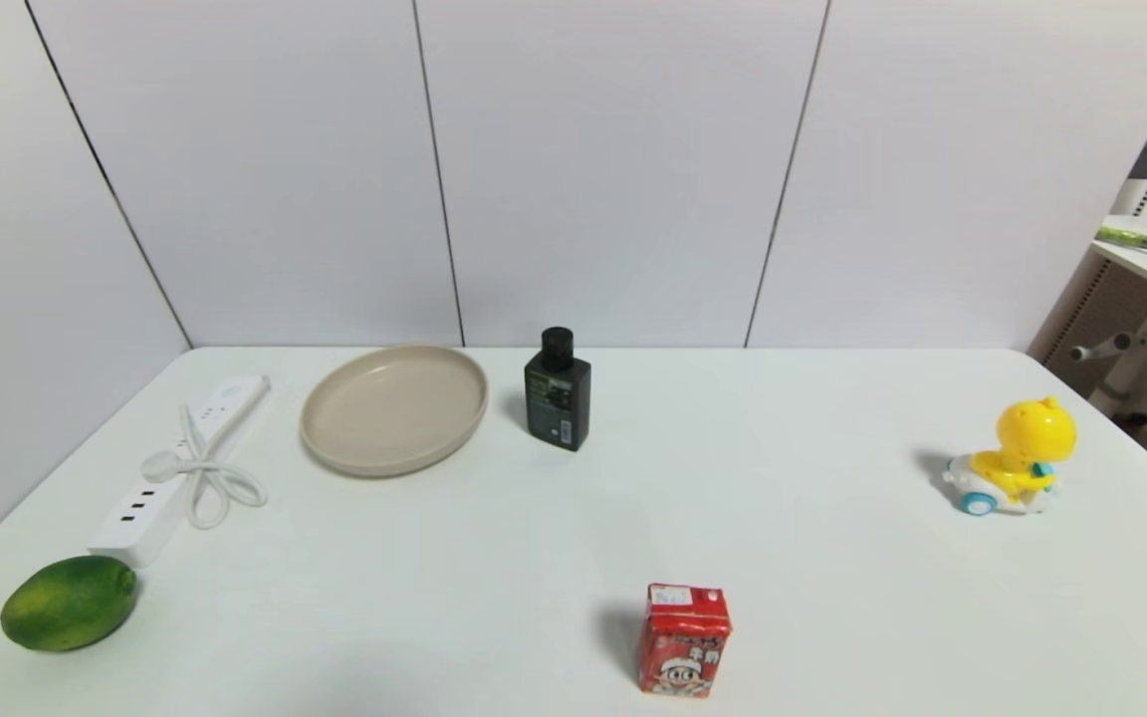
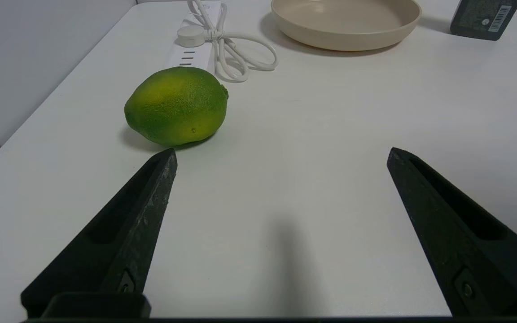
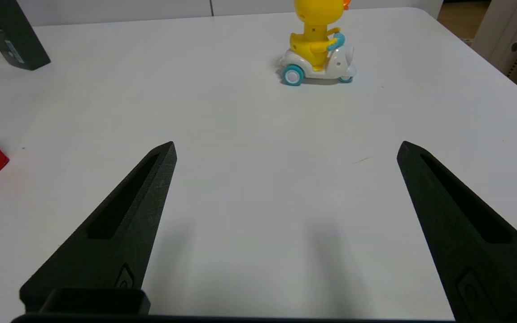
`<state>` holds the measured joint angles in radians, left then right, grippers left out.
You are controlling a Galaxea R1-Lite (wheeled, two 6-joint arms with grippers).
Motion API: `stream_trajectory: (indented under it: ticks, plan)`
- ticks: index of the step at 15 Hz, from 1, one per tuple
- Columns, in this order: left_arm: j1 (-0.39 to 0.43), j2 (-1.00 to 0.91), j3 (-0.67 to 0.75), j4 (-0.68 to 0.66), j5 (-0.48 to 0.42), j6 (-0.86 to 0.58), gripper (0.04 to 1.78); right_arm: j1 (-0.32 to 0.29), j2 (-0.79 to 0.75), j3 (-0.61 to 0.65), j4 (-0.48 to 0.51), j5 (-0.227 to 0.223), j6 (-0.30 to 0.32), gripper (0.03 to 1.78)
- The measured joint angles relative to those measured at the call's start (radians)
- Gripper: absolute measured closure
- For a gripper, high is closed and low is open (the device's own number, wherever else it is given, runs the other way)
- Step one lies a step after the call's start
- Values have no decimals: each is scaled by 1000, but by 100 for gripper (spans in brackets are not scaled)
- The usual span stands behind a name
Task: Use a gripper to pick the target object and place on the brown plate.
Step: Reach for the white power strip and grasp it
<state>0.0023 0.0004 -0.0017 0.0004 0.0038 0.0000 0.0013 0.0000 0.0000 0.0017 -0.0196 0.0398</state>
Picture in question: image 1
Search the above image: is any white power strip cable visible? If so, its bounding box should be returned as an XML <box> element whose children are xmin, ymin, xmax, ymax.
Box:
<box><xmin>140</xmin><ymin>402</ymin><xmax>268</xmax><ymax>530</ymax></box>

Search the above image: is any white power strip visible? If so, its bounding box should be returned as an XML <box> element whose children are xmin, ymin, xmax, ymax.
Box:
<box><xmin>88</xmin><ymin>374</ymin><xmax>272</xmax><ymax>569</ymax></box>

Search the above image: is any beige round plate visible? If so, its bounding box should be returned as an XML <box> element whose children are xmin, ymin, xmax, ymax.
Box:
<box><xmin>300</xmin><ymin>345</ymin><xmax>490</xmax><ymax>479</ymax></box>

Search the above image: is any dark green bottle black cap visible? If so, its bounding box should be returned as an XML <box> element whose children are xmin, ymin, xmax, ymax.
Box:
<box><xmin>524</xmin><ymin>327</ymin><xmax>592</xmax><ymax>453</ymax></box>

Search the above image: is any red drink carton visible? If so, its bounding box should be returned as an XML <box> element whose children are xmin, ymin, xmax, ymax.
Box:
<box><xmin>636</xmin><ymin>584</ymin><xmax>734</xmax><ymax>699</ymax></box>

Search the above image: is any yellow dinosaur toy car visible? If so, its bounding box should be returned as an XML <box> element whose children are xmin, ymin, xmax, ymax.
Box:
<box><xmin>942</xmin><ymin>395</ymin><xmax>1079</xmax><ymax>518</ymax></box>

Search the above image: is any green lime fruit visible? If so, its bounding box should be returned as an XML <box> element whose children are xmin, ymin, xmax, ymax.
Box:
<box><xmin>0</xmin><ymin>555</ymin><xmax>139</xmax><ymax>654</ymax></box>

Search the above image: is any white desk leg frame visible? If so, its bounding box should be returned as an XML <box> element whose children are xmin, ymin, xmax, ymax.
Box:
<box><xmin>1069</xmin><ymin>291</ymin><xmax>1147</xmax><ymax>419</ymax></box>

